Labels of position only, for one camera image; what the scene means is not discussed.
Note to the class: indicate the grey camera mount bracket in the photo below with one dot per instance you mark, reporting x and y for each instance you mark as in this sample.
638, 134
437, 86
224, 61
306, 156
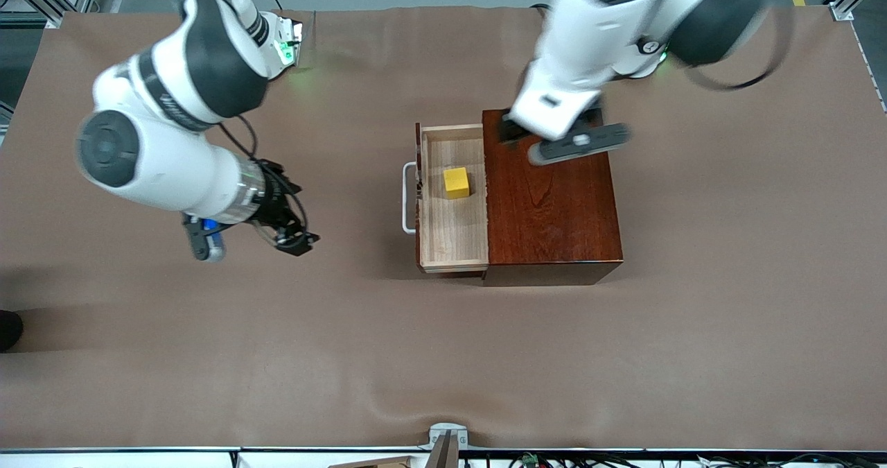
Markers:
443, 435

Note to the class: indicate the brown table cloth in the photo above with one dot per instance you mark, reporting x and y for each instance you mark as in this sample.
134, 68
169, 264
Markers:
312, 357

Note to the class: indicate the brown cardboard piece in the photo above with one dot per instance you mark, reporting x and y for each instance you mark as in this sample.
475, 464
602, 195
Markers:
374, 463

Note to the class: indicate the yellow block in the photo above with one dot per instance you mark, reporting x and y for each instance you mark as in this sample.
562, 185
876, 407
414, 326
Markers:
456, 182

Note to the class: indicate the black round object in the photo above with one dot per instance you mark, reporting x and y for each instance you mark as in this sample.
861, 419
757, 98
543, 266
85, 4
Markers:
8, 331

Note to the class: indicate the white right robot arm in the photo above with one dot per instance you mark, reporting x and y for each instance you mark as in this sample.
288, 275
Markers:
173, 170

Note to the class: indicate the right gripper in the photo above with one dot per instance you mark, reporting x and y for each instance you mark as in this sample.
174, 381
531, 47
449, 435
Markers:
276, 203

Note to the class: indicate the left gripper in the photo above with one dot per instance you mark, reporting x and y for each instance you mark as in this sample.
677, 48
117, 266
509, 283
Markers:
511, 130

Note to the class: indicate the dark brown wooden cabinet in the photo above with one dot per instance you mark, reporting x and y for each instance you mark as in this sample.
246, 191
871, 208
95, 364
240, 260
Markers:
554, 211

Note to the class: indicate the white table edge frame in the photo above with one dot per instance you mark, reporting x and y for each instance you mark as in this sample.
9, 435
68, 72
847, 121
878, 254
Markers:
138, 457

